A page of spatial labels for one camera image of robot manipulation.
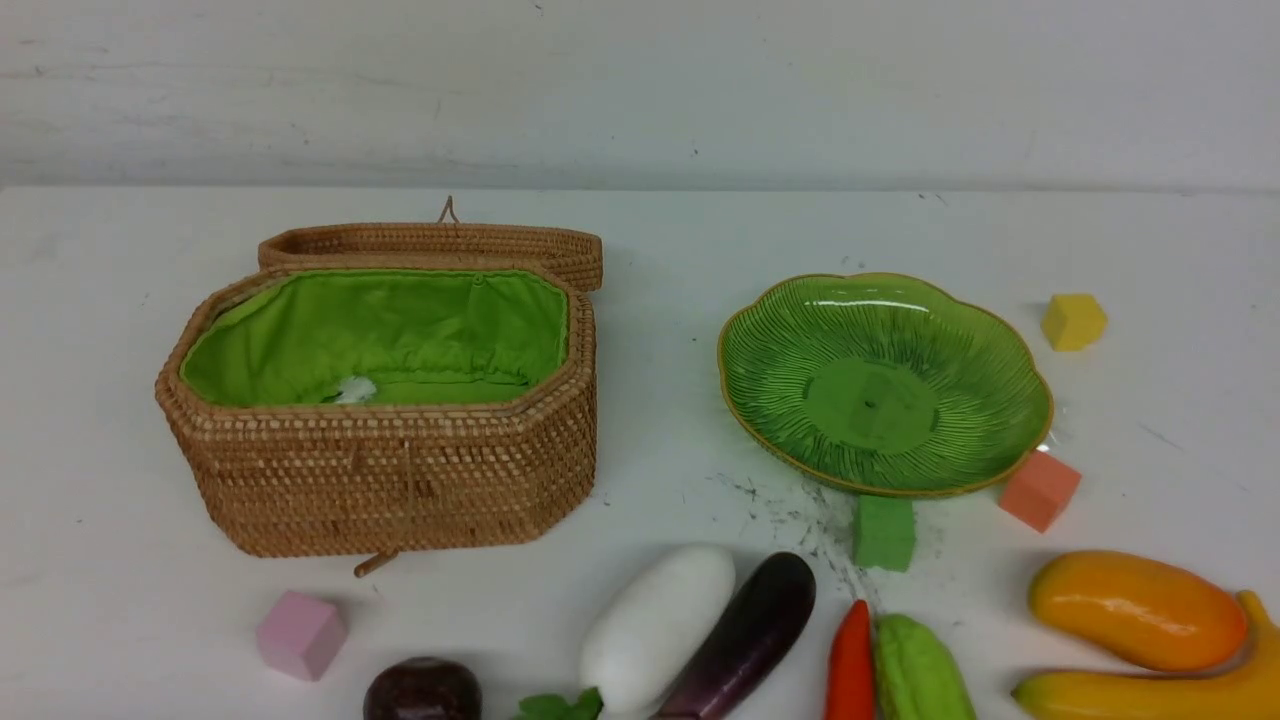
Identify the green foam cube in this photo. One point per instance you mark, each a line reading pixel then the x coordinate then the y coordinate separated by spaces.
pixel 883 533

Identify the dark purple mangosteen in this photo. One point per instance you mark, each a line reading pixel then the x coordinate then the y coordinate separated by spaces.
pixel 424 688

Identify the yellow foam cube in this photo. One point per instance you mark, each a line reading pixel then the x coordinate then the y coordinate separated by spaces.
pixel 1073 321

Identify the orange mango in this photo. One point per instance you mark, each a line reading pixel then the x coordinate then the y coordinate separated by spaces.
pixel 1143 611

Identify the orange foam cube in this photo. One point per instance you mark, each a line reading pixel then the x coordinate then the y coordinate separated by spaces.
pixel 1038 493

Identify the green leaf-shaped glass plate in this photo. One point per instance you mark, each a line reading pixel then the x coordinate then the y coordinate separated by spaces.
pixel 882 384

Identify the red chili pepper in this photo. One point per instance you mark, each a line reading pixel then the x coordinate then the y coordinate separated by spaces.
pixel 851 686

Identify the woven rattan basket lid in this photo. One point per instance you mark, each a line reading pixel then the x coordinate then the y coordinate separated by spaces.
pixel 574 256

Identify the green cucumber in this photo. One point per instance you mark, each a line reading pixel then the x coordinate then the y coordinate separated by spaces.
pixel 916 675

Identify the white radish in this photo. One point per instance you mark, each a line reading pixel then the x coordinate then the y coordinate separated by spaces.
pixel 641 641

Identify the purple eggplant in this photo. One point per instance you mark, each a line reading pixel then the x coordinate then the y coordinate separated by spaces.
pixel 762 623

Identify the pink foam cube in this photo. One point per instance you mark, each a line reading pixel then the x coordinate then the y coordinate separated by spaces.
pixel 300 636

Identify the yellow banana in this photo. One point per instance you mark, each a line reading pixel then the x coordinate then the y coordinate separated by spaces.
pixel 1249 691

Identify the woven rattan basket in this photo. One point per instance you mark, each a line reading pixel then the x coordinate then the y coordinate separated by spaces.
pixel 371 410

